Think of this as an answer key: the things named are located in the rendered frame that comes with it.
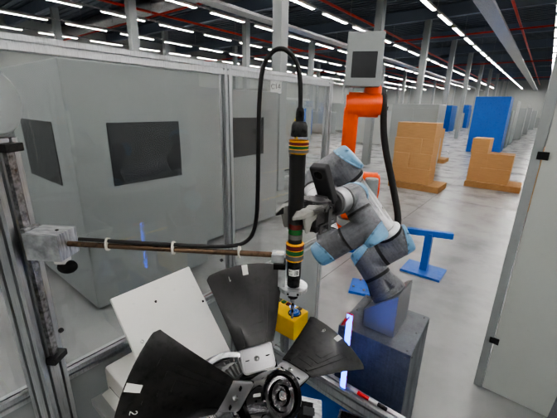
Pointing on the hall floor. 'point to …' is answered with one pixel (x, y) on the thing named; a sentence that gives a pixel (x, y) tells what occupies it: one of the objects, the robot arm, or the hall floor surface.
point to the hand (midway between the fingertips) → (288, 211)
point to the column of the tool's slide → (61, 393)
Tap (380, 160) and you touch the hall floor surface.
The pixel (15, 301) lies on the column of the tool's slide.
